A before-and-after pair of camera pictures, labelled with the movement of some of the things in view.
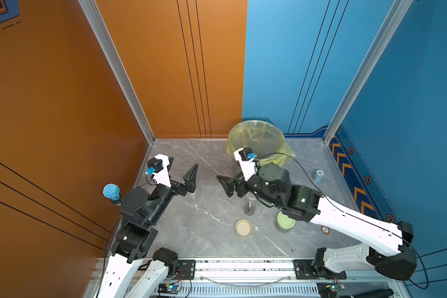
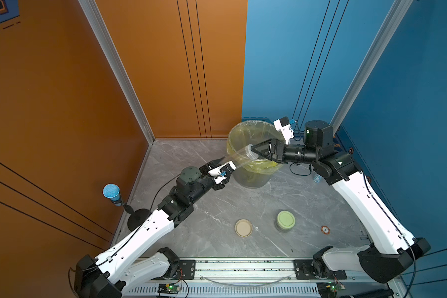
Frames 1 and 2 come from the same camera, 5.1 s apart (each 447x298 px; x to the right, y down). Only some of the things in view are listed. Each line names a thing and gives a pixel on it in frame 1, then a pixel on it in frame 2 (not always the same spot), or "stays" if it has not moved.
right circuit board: (333, 287) stays
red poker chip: (325, 230) stays
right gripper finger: (228, 184) -> (261, 153)
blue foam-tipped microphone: (112, 190) stays
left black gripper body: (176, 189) -> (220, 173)
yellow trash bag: (266, 139) stays
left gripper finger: (171, 161) -> (215, 162)
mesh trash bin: (266, 140) stays
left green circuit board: (171, 288) stays
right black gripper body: (254, 185) -> (282, 145)
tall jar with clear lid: (250, 203) -> (243, 155)
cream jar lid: (243, 228) stays
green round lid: (284, 223) stays
